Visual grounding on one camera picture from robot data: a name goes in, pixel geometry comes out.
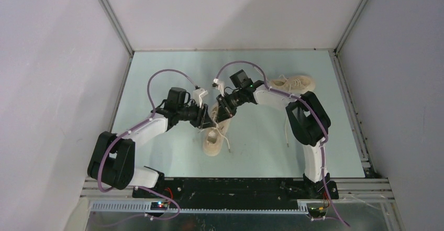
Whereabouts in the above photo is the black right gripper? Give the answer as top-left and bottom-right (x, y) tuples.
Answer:
(216, 89), (246, 124)

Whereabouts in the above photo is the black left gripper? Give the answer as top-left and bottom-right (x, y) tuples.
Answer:
(176, 98), (215, 129)

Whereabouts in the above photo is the beige sneaker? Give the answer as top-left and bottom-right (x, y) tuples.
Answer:
(202, 118), (231, 157)
(253, 66), (316, 148)

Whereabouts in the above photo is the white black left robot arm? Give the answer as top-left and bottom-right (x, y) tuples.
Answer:
(87, 87), (214, 198)

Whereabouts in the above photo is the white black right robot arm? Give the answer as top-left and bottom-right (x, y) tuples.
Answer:
(213, 70), (331, 199)

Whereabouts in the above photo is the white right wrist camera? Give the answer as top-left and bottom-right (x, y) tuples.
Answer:
(212, 78), (226, 97)

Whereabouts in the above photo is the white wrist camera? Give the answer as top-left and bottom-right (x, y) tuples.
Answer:
(212, 78), (226, 97)
(192, 87), (208, 108)

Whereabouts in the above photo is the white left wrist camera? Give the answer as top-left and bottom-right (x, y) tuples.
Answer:
(192, 87), (208, 108)

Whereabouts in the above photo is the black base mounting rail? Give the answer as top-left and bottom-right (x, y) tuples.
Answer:
(154, 178), (339, 211)

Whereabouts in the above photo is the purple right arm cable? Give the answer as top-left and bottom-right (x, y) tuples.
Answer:
(215, 60), (351, 227)

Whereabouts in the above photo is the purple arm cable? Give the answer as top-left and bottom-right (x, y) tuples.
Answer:
(88, 69), (200, 228)
(215, 60), (351, 227)

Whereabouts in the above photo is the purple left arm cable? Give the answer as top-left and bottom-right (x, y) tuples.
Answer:
(88, 69), (200, 228)

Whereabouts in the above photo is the aluminium frame rail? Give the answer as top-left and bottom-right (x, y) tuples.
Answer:
(81, 178), (394, 214)

